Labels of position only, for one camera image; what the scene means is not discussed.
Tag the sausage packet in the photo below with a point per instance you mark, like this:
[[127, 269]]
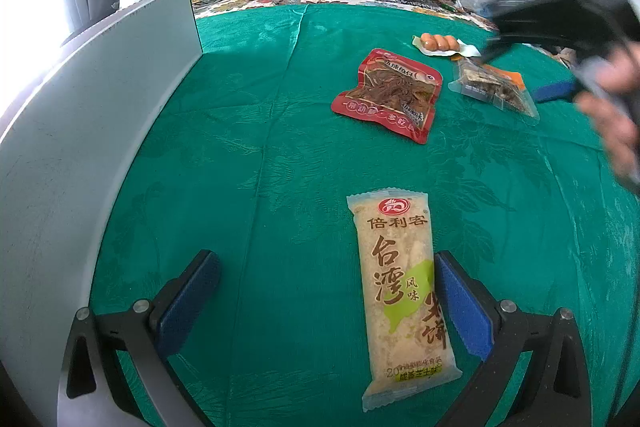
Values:
[[440, 41]]

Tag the green blanket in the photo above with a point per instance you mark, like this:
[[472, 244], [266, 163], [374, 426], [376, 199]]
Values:
[[280, 147]]

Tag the floral patterned bedsheet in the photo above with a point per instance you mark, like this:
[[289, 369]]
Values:
[[240, 2]]

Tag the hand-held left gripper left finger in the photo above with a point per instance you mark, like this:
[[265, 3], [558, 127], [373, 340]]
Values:
[[187, 302]]

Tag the clear brown snack packet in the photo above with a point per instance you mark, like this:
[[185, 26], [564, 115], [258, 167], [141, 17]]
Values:
[[492, 89]]

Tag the beige rice cracker packet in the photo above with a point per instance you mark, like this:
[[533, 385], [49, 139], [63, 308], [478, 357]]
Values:
[[400, 297]]

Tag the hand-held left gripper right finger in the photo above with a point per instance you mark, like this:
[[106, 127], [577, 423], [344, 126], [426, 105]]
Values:
[[462, 307]]

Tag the person's right hand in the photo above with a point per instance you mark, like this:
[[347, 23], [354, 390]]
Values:
[[617, 137]]

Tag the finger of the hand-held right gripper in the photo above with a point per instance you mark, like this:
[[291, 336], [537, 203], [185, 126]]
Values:
[[502, 47], [552, 91]]

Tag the red dried fish packet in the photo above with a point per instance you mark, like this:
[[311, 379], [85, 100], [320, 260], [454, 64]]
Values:
[[387, 94]]

